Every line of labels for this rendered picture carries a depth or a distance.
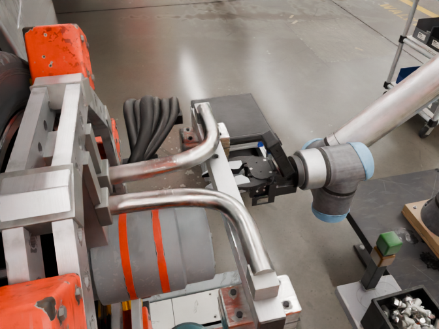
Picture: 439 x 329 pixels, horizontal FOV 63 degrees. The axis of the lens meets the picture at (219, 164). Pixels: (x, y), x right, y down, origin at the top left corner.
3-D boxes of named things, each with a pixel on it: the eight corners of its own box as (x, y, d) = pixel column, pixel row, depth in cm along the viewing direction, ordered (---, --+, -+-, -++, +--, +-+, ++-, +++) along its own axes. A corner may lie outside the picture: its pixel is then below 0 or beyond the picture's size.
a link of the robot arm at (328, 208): (338, 193, 99) (349, 160, 91) (351, 226, 91) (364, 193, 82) (304, 194, 99) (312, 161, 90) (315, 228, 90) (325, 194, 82)
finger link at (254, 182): (234, 196, 73) (273, 185, 75) (234, 191, 72) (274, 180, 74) (226, 181, 76) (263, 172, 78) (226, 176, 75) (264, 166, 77)
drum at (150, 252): (91, 253, 67) (70, 202, 58) (202, 233, 71) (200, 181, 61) (87, 326, 57) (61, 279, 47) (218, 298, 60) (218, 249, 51)
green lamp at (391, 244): (374, 243, 88) (379, 233, 85) (389, 240, 89) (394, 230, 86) (383, 256, 85) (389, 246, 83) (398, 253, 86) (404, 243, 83)
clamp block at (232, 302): (217, 307, 47) (217, 286, 43) (283, 292, 48) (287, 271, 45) (226, 346, 43) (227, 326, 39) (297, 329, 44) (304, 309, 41)
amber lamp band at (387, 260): (368, 254, 91) (373, 245, 89) (383, 252, 92) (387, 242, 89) (377, 268, 89) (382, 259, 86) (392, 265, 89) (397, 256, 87)
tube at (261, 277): (100, 209, 49) (80, 148, 42) (236, 187, 52) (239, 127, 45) (97, 337, 36) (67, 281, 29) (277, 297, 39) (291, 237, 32)
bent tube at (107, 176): (102, 126, 64) (87, 72, 57) (209, 113, 67) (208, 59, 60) (100, 197, 51) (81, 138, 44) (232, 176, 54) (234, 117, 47)
